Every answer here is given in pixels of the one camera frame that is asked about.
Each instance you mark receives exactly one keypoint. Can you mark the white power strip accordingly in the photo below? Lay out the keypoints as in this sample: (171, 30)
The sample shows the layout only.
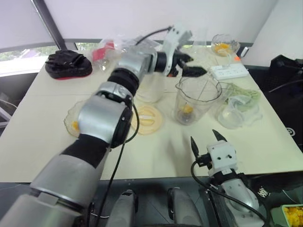
(229, 71)

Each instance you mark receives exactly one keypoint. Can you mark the cream blender jar lid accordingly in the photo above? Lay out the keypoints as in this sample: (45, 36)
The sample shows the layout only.
(151, 118)

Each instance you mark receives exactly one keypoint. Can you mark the small orange object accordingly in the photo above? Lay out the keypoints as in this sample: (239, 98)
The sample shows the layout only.
(237, 58)

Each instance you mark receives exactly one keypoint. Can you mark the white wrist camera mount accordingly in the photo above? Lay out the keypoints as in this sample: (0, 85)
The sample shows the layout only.
(171, 45)
(222, 154)

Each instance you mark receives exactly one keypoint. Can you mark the grey chair frame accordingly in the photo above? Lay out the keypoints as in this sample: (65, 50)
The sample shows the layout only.
(4, 108)

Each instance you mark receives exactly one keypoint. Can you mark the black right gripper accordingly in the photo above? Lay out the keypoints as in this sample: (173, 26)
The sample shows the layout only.
(204, 160)

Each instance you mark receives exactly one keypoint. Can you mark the clear glass bowl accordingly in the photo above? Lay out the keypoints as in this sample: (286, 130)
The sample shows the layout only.
(225, 40)

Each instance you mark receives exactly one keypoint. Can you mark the clear blender jar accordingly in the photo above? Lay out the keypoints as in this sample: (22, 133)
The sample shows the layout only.
(206, 106)

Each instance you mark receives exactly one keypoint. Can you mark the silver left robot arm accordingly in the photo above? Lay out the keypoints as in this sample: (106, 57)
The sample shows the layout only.
(101, 116)

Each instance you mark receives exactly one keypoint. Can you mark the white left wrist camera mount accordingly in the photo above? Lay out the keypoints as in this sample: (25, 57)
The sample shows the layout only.
(171, 45)

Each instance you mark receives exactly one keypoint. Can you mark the clear glass plate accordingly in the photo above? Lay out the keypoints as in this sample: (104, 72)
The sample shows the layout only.
(71, 116)

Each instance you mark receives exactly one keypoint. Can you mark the black cloth with white print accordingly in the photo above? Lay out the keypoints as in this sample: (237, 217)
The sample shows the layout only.
(264, 190)

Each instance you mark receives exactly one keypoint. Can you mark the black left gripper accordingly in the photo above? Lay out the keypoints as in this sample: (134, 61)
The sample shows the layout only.
(180, 65)

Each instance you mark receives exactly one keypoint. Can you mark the dark window frame post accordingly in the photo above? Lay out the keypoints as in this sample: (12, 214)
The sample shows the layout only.
(50, 21)

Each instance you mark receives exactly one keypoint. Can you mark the small black device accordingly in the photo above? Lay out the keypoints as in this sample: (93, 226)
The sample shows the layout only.
(245, 52)

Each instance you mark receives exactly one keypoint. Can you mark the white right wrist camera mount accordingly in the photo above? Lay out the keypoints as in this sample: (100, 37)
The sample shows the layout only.
(222, 154)

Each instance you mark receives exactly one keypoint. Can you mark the clear glass flask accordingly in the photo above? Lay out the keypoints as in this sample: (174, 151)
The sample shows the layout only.
(200, 45)

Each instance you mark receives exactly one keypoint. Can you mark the black case with round logo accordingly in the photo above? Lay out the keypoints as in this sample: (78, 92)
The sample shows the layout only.
(284, 113)

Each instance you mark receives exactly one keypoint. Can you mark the black backpack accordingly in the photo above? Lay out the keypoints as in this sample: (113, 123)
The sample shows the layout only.
(284, 68)

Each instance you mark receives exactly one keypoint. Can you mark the green plastic container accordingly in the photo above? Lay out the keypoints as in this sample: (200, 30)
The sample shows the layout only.
(275, 212)

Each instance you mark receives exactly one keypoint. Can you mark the green cloth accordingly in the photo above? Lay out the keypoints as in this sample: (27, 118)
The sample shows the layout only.
(246, 93)

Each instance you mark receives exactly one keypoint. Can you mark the dark rounded grey shape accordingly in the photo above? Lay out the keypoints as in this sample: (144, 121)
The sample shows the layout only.
(124, 210)
(184, 206)

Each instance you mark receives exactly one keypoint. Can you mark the clear plastic measuring cup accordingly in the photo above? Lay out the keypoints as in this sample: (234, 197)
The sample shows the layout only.
(239, 117)

